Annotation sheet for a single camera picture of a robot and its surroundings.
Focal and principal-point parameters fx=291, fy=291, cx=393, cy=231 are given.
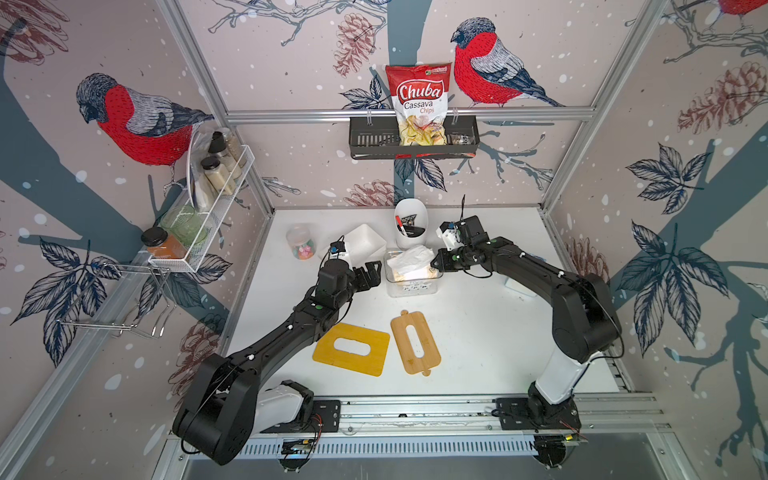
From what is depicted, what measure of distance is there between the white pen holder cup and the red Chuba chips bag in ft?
0.71

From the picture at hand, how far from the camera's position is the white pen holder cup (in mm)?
1016

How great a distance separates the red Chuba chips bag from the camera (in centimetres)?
81
